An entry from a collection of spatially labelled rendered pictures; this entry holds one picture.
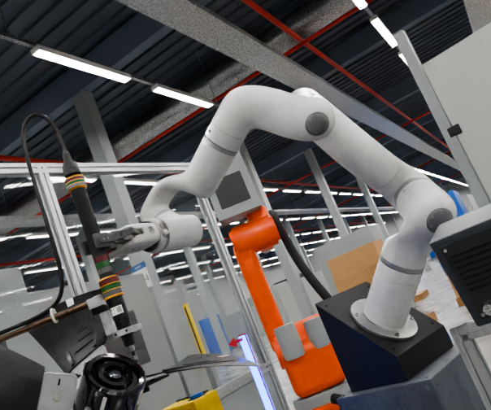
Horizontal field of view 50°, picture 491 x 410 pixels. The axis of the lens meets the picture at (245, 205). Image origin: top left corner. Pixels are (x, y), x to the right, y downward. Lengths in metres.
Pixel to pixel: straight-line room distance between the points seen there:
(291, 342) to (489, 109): 2.95
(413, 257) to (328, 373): 3.58
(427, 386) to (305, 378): 3.57
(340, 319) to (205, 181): 0.56
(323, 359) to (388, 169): 3.72
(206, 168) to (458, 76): 1.62
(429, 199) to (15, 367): 0.96
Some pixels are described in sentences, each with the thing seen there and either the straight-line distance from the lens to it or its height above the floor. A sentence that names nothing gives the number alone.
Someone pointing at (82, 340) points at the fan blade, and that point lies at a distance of 1.23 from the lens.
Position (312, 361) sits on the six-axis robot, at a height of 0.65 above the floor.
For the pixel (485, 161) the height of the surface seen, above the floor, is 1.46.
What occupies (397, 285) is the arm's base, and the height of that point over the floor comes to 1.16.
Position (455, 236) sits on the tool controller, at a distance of 1.06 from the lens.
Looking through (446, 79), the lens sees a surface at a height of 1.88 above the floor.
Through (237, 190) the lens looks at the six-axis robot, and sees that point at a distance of 5.08.
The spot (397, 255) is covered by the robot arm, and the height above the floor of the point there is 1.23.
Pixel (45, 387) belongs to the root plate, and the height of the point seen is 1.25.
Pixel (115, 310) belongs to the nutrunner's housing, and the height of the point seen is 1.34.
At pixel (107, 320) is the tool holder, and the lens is 1.16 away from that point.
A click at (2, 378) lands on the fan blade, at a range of 1.09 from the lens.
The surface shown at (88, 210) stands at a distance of 1.20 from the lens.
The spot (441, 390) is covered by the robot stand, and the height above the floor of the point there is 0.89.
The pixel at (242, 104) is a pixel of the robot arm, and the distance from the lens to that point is 1.22.
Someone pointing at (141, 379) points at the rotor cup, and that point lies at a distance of 1.07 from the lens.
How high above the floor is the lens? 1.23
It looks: 11 degrees up
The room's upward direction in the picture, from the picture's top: 22 degrees counter-clockwise
